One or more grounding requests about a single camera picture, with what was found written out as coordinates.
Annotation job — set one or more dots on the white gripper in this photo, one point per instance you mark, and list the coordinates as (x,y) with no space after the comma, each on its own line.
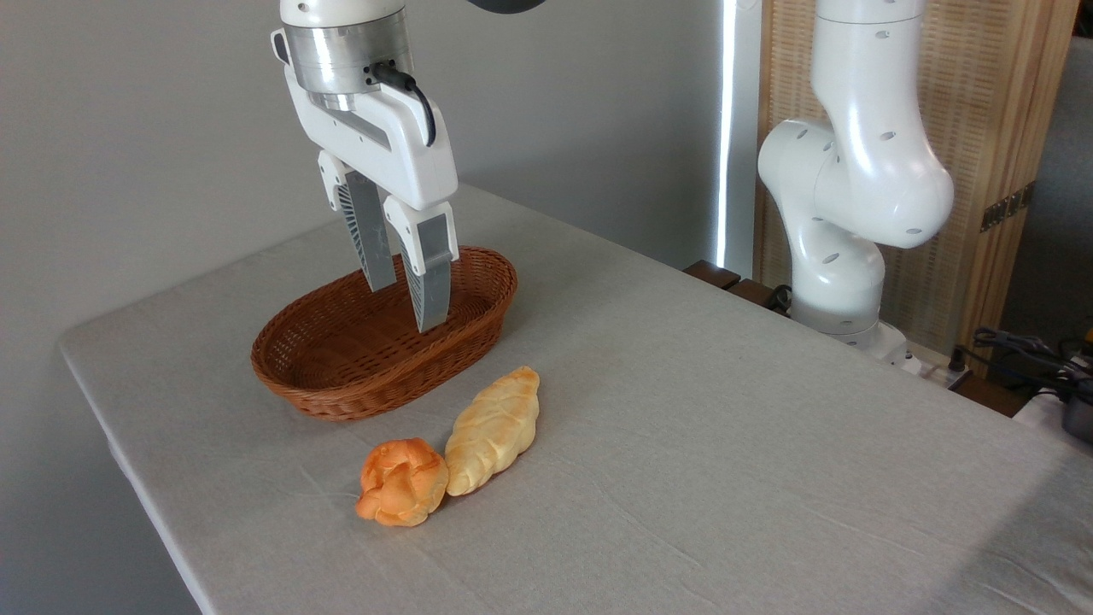
(401,145)

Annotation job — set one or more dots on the orange round bread roll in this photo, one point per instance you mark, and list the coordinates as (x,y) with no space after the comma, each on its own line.
(401,483)

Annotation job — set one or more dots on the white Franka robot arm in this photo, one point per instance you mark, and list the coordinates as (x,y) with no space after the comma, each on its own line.
(858,171)

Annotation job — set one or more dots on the brown wicker oval basket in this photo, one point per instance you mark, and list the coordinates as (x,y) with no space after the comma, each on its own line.
(341,367)

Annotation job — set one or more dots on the pale braided bread loaf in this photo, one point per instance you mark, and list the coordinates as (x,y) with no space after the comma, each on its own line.
(493,431)

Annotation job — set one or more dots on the dark brown wooden block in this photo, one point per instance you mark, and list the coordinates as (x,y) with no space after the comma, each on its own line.
(726,280)

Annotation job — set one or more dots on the grey tablecloth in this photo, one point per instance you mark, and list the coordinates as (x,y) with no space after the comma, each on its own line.
(700,444)

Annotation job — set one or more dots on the dark metal screen hinge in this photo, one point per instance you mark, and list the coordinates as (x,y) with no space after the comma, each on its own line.
(1008,207)

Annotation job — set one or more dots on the white vertical frame strip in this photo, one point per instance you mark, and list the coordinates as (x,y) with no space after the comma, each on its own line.
(736,128)

